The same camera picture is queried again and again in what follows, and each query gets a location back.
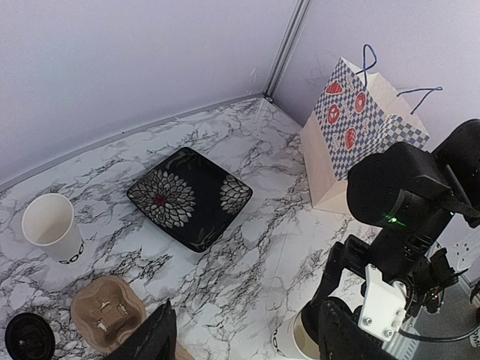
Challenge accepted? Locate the black floral square plate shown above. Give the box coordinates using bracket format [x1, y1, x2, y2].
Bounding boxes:
[127, 147, 254, 253]

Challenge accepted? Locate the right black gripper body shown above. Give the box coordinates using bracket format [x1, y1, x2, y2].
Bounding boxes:
[301, 235, 414, 359]

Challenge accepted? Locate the brown cardboard cup carrier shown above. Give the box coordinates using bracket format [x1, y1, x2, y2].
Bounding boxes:
[70, 275, 193, 359]

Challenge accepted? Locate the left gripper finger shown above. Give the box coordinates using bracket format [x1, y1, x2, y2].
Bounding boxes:
[108, 300, 177, 360]

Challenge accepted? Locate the right aluminium frame post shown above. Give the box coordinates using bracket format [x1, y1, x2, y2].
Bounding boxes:
[262, 0, 312, 103]

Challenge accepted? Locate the blue checkered paper bag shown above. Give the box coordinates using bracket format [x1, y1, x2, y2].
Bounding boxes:
[300, 58, 430, 215]

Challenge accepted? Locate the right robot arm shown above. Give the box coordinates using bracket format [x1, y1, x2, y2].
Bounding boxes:
[301, 119, 479, 359]

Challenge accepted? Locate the white paper cup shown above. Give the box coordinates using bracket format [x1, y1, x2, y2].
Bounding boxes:
[21, 193, 85, 265]
[271, 312, 320, 359]

